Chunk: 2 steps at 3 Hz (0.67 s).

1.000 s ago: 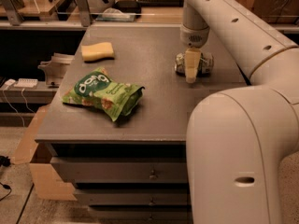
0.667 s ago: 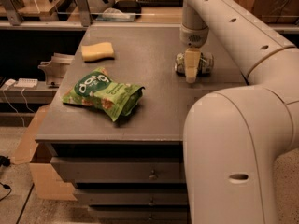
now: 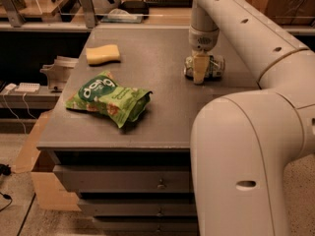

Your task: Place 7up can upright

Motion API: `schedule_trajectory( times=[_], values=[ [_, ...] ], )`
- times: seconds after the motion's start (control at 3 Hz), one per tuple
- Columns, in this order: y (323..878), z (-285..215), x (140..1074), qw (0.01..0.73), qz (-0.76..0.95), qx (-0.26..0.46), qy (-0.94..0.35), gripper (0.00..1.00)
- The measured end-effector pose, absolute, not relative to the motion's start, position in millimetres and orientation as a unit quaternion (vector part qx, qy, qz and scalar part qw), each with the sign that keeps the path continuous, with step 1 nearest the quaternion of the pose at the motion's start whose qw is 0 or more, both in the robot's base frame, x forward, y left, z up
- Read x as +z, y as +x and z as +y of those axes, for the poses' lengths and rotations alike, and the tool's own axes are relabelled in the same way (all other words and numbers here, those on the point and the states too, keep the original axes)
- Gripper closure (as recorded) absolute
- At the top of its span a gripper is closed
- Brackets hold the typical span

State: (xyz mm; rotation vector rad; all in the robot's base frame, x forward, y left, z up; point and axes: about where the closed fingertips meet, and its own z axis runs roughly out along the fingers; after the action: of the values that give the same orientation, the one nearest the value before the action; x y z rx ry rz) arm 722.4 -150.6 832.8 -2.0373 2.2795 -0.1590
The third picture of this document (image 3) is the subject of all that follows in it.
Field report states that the grey metal bracket part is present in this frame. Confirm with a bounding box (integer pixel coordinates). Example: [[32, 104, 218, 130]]
[[40, 56, 78, 91]]

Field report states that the cardboard box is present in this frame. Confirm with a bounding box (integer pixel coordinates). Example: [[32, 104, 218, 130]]
[[13, 111, 80, 211]]

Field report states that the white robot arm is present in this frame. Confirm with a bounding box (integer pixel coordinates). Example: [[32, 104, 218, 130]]
[[189, 0, 315, 236]]

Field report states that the white cable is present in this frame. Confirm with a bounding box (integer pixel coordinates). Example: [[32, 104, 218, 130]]
[[1, 83, 37, 135]]

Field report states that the white power strip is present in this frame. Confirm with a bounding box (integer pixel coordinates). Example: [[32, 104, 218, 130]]
[[15, 83, 40, 92]]

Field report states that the black floor cable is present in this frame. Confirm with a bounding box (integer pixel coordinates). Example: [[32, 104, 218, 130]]
[[0, 163, 14, 213]]

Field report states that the green chip bag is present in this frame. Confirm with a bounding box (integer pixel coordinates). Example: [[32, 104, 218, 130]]
[[65, 71, 152, 128]]

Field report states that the grey drawer cabinet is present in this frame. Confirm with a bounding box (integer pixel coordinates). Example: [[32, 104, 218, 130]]
[[38, 27, 257, 235]]

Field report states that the crushed 7up can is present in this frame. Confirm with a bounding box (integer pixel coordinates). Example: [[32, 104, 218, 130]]
[[184, 55, 225, 80]]

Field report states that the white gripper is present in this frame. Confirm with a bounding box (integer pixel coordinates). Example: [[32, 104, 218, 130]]
[[188, 28, 220, 85]]

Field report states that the black device on desk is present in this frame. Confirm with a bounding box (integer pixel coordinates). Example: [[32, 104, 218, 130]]
[[119, 0, 149, 17]]

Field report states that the black keyboard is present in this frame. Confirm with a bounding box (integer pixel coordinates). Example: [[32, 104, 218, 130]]
[[145, 0, 193, 8]]

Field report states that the yellow sponge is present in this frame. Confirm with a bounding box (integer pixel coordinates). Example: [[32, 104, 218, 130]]
[[86, 44, 120, 65]]

